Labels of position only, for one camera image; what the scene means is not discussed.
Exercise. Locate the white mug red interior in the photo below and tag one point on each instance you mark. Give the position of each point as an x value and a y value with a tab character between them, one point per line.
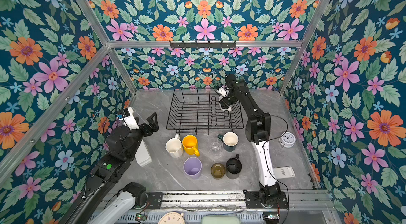
226	104

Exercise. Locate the lilac plastic cup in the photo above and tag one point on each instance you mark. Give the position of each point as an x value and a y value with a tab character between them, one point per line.
193	167

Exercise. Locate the green sponge block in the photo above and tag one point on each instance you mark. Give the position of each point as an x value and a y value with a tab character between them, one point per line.
220	220

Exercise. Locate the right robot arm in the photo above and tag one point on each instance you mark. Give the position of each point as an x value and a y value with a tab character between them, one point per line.
257	131

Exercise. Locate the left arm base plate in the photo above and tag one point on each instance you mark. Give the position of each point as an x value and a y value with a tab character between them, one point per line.
151	201

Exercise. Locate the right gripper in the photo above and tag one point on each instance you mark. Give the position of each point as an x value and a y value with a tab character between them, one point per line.
225	103

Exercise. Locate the white box right side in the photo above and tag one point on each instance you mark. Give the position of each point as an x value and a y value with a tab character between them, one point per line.
283	172

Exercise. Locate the green mug white interior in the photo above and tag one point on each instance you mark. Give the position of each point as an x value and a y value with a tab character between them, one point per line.
229	140

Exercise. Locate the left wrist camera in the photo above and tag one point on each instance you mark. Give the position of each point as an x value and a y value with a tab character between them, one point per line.
127	116

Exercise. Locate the aluminium front rail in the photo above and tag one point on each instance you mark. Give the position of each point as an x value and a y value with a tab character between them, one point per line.
235	200

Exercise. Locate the white box left side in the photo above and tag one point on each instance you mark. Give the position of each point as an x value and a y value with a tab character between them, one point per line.
142	155

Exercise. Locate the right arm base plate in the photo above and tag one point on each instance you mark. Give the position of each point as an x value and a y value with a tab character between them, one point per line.
263	200

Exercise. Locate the black mug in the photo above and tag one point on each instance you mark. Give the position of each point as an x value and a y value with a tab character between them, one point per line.
233	167

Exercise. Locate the black hook rail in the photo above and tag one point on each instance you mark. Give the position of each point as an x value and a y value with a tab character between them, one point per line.
203	44

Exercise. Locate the white box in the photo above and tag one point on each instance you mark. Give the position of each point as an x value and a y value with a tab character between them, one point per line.
283	172
142	155

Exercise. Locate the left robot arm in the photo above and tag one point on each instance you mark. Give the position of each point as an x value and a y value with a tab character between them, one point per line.
126	144

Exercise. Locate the clear glass cup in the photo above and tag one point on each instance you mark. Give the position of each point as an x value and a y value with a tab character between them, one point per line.
216	148

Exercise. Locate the round beige plate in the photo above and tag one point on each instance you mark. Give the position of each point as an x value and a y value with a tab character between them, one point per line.
172	218

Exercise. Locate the yellow plastic mug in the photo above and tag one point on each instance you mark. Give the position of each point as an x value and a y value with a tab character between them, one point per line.
190	145

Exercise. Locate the olive tinted glass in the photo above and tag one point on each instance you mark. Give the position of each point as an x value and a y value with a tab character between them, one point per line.
217	170

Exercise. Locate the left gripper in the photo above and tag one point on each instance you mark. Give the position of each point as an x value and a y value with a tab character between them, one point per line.
154	126

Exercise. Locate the cream white octagonal mug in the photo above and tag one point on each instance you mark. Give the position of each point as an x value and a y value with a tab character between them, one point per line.
174	147

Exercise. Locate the black wire dish rack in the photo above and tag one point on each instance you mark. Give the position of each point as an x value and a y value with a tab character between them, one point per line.
194	111

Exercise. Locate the small white alarm clock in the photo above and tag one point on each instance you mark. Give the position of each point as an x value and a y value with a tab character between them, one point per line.
287	140

